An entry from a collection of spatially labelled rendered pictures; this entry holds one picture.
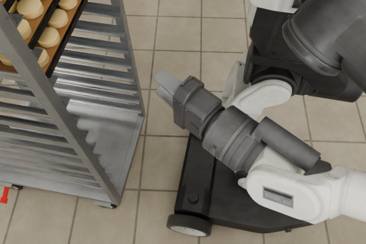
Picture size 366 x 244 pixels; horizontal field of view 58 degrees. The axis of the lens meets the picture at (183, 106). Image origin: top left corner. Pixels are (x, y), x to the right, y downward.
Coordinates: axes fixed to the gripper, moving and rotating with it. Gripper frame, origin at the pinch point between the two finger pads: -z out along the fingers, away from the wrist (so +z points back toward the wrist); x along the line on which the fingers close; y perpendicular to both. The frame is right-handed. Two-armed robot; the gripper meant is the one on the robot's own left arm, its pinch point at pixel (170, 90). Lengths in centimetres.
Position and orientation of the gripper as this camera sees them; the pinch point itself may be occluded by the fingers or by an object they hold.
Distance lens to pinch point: 59.5
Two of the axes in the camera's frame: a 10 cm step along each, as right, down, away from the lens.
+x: 0.0, -5.0, -8.6
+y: -6.6, 6.5, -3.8
